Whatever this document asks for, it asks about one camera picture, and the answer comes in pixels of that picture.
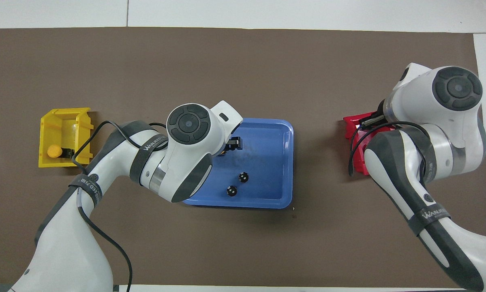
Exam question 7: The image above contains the black printed arm strap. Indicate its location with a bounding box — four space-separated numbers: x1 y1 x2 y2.
407 202 451 236
128 133 169 184
68 174 102 208

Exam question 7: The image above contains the black printed left arm strap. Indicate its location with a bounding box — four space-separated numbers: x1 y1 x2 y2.
68 174 102 208
128 133 169 184

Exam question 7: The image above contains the brown table mat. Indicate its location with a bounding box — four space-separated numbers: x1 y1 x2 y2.
0 27 486 288

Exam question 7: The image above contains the blue plastic tray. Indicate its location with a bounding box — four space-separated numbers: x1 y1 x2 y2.
183 118 294 210

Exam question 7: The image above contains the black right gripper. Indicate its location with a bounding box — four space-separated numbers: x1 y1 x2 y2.
360 112 388 127

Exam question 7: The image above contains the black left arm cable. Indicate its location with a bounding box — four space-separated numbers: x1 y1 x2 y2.
71 121 167 292

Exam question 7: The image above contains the yellow plastic bin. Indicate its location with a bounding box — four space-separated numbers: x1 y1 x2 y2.
39 107 94 168

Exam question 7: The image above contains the red plastic bin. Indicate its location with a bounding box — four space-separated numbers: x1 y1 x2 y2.
343 112 393 176

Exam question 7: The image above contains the black printed right arm strap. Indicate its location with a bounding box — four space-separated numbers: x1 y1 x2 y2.
407 202 451 236

